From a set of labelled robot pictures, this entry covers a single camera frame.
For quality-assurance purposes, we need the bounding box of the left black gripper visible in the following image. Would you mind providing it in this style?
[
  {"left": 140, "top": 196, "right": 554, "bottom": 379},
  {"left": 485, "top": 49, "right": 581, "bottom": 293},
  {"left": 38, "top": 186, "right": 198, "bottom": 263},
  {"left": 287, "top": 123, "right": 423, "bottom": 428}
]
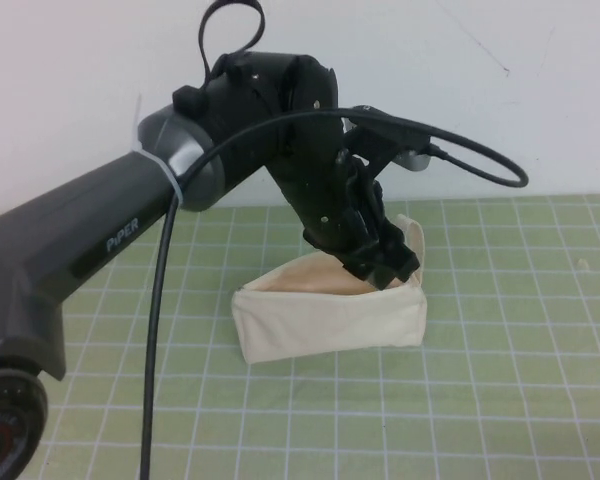
[{"left": 265, "top": 118, "right": 422, "bottom": 292}]

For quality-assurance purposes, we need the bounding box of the cream canvas pencil case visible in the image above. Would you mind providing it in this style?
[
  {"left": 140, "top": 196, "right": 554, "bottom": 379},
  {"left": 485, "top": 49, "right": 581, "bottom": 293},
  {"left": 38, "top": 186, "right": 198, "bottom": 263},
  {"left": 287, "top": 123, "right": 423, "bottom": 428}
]
[{"left": 232, "top": 213, "right": 428, "bottom": 366}]

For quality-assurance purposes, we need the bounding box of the green grid mat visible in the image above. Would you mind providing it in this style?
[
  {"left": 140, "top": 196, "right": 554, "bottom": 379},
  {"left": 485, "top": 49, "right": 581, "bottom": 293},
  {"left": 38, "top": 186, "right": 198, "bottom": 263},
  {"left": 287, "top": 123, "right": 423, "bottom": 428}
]
[{"left": 0, "top": 193, "right": 600, "bottom": 480}]

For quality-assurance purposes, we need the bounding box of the white zip tie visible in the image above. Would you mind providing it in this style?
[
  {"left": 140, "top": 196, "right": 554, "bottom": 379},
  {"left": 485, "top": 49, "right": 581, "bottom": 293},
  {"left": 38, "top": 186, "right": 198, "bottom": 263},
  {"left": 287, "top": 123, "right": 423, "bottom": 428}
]
[{"left": 128, "top": 142, "right": 186, "bottom": 207}]

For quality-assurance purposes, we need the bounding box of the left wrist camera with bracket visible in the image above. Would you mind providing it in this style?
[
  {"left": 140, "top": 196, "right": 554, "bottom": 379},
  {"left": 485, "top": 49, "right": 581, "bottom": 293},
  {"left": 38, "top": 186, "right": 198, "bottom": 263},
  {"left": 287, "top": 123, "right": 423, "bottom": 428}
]
[{"left": 338, "top": 103, "right": 450, "bottom": 172}]

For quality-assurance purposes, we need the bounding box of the black round camera cable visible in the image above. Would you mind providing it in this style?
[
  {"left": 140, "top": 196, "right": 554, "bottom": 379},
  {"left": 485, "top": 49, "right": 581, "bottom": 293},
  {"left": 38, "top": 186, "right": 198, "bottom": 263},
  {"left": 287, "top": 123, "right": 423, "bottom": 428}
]
[{"left": 138, "top": 103, "right": 529, "bottom": 480}]

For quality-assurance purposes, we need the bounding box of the black flat cable loop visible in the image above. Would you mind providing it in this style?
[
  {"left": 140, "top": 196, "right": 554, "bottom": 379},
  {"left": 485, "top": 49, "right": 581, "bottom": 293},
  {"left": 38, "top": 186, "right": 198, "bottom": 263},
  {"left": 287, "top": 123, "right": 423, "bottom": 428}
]
[{"left": 198, "top": 0, "right": 266, "bottom": 81}]

